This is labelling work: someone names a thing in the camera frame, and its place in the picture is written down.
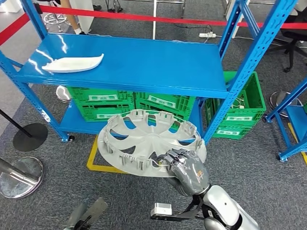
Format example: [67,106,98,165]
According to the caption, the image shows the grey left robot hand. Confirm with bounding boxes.
[64,201,88,230]

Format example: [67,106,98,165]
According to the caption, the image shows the grey plastic wheel hubcap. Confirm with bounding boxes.
[98,109,207,178]

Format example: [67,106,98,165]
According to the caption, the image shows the white elongated plastic part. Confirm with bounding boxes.
[42,53,104,74]

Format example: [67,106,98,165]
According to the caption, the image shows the blue metal shelf rack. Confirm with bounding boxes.
[0,0,298,145]
[262,76,307,162]

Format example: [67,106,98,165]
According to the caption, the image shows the black stanchion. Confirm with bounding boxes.
[0,109,48,152]

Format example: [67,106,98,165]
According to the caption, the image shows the chrome round base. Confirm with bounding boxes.
[56,85,73,104]
[269,91,303,119]

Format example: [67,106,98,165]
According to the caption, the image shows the chrome stool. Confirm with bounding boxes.
[36,0,68,33]

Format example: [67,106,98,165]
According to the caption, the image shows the white panel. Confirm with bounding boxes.
[70,0,95,34]

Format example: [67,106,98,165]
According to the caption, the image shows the red barrier belt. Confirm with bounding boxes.
[0,12,30,46]
[39,4,307,31]

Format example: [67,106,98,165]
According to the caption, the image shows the green open plastic crate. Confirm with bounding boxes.
[205,71,267,128]

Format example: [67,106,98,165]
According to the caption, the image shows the black office chair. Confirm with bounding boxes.
[266,6,307,73]

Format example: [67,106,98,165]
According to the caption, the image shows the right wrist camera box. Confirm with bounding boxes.
[154,203,172,217]

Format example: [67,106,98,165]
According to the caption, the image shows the black right camera bracket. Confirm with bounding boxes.
[150,198,204,222]

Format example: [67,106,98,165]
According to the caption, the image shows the white post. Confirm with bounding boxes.
[153,0,157,40]

